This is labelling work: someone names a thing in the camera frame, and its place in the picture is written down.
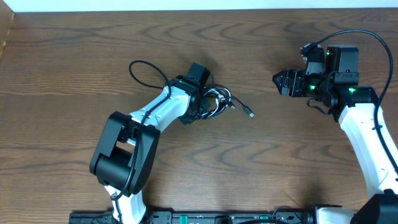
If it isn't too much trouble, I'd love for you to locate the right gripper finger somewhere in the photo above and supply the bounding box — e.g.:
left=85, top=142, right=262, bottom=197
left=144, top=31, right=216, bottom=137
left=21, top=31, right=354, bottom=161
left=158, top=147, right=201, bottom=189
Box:
left=274, top=81, right=289, bottom=95
left=272, top=70, right=289, bottom=83

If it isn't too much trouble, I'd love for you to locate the white USB cable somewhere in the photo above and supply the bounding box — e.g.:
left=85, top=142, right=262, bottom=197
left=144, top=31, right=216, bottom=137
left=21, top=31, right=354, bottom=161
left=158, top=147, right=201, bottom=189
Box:
left=203, top=88, right=229, bottom=106

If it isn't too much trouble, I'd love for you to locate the black USB cable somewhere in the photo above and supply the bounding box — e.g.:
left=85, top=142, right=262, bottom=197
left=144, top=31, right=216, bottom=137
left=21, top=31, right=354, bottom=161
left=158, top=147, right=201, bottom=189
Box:
left=198, top=86, right=255, bottom=121

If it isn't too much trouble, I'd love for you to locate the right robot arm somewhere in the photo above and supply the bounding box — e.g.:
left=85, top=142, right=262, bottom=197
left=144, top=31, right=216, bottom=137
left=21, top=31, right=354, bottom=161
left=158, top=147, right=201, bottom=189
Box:
left=272, top=45, right=397, bottom=223

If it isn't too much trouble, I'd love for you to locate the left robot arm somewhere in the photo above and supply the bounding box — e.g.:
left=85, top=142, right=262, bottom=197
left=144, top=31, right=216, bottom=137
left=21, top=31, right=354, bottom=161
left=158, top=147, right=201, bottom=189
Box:
left=90, top=63, right=211, bottom=223

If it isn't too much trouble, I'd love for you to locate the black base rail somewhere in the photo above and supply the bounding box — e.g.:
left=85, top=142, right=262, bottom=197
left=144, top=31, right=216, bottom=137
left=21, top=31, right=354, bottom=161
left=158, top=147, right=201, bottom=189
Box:
left=68, top=208, right=316, bottom=224

